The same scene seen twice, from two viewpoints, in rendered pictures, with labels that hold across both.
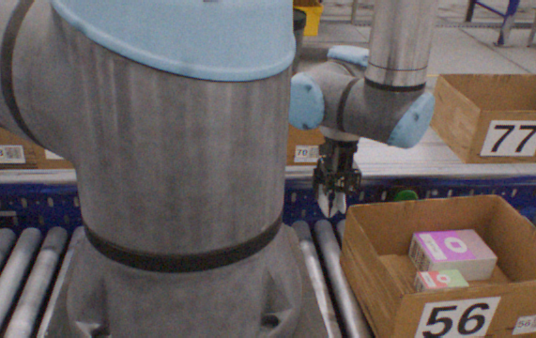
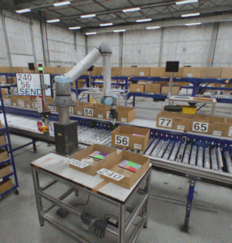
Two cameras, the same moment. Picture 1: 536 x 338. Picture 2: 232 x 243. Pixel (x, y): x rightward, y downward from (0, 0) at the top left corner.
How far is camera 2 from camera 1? 1.61 m
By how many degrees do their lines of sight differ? 33
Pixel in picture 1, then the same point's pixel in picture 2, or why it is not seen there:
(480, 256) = not seen: hidden behind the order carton
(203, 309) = (58, 98)
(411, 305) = (113, 135)
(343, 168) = (111, 113)
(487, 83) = (174, 114)
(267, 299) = (64, 100)
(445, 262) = not seen: hidden behind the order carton
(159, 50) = (56, 80)
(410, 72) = (105, 94)
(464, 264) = not seen: hidden behind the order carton
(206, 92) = (58, 83)
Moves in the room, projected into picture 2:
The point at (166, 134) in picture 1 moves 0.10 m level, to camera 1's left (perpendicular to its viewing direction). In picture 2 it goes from (56, 85) to (50, 85)
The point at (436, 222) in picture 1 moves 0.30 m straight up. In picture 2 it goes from (137, 132) to (138, 109)
